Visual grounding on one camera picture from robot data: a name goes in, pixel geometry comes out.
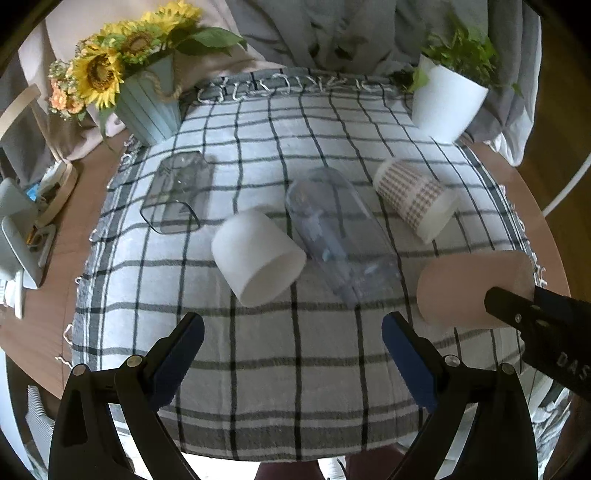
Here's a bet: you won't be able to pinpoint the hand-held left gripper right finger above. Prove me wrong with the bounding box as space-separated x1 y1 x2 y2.
381 311 539 480

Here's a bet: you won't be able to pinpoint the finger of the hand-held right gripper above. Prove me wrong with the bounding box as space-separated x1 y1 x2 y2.
483 286 539 331

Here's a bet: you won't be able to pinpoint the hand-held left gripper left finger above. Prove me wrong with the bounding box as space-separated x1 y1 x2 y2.
48 312 206 480

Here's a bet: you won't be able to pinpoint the pink cup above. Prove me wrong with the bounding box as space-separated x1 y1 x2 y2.
416 250 537 329

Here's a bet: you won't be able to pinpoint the white cup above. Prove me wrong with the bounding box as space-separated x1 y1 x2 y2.
211 207 307 306

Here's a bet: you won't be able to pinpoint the clear tall plastic cup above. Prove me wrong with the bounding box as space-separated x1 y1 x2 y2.
285 167 402 303

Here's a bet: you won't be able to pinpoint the checkered paper cup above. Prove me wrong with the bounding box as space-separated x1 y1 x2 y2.
373 157 459 244

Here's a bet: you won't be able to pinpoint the grey transparent cup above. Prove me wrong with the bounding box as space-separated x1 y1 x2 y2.
139 151 214 234

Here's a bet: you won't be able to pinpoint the plaid tablecloth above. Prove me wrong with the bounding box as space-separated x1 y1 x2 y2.
55 68 548 462

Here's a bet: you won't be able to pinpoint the white curved tube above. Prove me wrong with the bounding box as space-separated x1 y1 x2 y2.
542 151 591 217

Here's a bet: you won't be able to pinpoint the person's dark red trousers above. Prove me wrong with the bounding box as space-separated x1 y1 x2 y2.
254 458 325 480

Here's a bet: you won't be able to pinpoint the white radiator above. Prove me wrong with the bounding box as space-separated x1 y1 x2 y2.
22 385 60 480

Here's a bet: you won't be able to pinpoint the wooden hoop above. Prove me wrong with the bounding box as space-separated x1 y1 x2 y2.
33 161 79 228

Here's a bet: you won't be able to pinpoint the white desk device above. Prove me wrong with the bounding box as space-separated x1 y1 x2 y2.
0 177 57 320

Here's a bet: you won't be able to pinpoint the white plant pot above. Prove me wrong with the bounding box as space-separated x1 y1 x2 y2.
410 54 489 144

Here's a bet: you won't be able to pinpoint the light blue flower pot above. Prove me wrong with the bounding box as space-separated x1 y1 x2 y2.
113 52 184 147

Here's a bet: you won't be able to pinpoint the green potted plant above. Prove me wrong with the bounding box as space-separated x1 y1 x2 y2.
392 13 523 99

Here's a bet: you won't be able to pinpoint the sunflower bouquet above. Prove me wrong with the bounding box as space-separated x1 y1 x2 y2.
48 0 249 121

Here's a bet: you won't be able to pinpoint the grey striped backdrop cloth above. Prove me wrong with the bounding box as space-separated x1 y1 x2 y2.
217 0 542 168

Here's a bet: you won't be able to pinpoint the beige cloth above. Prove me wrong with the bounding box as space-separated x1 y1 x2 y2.
14 0 278 163

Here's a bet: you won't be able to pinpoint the bent wooden chair frame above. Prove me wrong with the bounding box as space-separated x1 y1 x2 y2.
0 85 42 141

